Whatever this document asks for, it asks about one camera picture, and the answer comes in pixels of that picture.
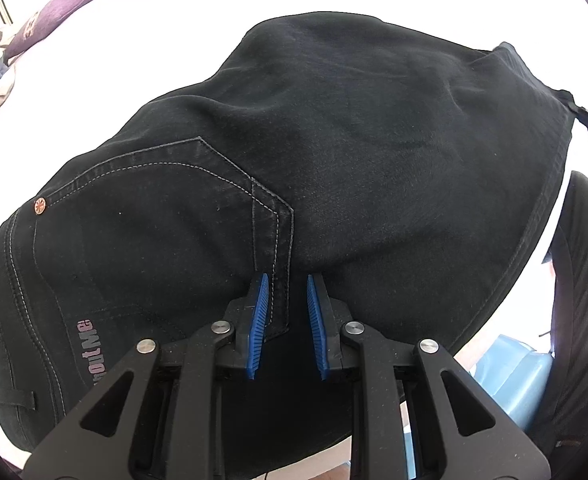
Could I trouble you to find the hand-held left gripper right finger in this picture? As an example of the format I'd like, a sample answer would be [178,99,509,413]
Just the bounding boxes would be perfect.
[305,273,551,480]

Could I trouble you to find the light blue object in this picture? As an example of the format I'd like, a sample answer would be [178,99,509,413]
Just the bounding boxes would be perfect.
[466,335,555,433]

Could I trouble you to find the purple patterned pillow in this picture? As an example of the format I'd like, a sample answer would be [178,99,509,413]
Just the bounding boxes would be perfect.
[1,0,112,63]

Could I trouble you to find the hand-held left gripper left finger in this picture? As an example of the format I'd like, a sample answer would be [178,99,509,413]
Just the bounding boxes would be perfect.
[21,272,271,480]

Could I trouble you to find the black denim pants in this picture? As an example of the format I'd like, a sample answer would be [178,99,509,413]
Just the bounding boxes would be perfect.
[0,7,577,471]

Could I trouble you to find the bed with white sheet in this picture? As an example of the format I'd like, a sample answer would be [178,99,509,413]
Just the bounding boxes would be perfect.
[0,0,588,466]

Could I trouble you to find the person's black jacket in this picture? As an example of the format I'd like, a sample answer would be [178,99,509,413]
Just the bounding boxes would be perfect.
[524,170,588,453]

